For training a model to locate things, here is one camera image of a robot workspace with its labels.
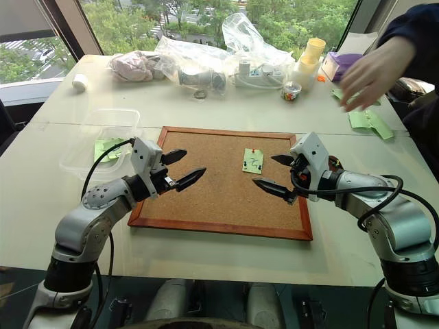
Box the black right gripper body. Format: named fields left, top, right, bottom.
left=285, top=154, right=311, bottom=206

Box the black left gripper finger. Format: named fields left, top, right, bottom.
left=175, top=167, right=208, bottom=193
left=161, top=149, right=189, bottom=166

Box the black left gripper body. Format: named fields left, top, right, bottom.
left=150, top=163, right=179, bottom=198

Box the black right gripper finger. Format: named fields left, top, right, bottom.
left=251, top=178, right=297, bottom=205
left=270, top=154, right=294, bottom=167

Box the green paper note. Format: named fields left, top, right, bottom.
left=241, top=147, right=265, bottom=173

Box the wood framed cork board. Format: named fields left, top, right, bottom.
left=127, top=125, right=313, bottom=242

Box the jar of colourful pins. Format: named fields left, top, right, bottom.
left=281, top=81, right=303, bottom=103

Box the person's bare hand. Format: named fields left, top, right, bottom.
left=339, top=35, right=418, bottom=114

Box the clear plastic container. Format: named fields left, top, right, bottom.
left=58, top=108, right=143, bottom=182

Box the clear bag with grey cylinders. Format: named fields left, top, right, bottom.
left=154, top=35, right=230, bottom=99

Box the folded green paper sheet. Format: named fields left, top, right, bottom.
left=347, top=109, right=395, bottom=141

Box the white power strip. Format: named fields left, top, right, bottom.
left=233, top=59, right=286, bottom=89

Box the bagged pink cloth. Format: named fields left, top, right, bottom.
left=108, top=50, right=179, bottom=84

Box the purple and white box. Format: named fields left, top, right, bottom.
left=320, top=51, right=365, bottom=82

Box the grey rounded shape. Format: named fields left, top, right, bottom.
left=145, top=278, right=188, bottom=329
left=246, top=282, right=286, bottom=329

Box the white small roll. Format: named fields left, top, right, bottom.
left=71, top=73, right=88, bottom=93

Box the large clear plastic bag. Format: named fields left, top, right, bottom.
left=222, top=12, right=296, bottom=90

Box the person's dark clothed body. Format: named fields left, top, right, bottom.
left=402, top=91, right=439, bottom=180

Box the black bag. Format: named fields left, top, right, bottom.
left=387, top=77, right=437, bottom=104

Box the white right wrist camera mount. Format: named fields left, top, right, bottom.
left=289, top=132, right=332, bottom=202

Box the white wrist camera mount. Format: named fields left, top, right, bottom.
left=289, top=132, right=332, bottom=202
left=130, top=136, right=164, bottom=200

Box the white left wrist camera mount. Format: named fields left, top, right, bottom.
left=130, top=136, right=164, bottom=200

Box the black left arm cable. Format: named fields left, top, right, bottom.
left=73, top=138, right=135, bottom=329

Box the dark window frame post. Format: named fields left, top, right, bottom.
left=43, top=0, right=104, bottom=56

